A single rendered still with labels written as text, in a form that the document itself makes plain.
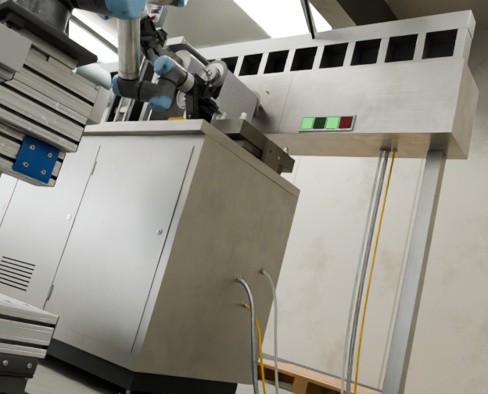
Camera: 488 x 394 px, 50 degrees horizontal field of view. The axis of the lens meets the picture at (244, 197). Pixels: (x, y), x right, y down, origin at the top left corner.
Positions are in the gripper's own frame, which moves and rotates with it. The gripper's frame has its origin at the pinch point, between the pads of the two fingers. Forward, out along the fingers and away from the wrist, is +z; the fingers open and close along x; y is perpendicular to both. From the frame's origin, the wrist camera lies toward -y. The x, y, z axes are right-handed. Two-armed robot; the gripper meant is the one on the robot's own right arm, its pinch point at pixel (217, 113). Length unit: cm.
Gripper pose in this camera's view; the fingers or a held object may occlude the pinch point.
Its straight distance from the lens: 214.5
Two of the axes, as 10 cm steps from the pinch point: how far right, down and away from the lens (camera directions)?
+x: -7.9, -0.7, 6.1
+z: 5.6, 3.4, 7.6
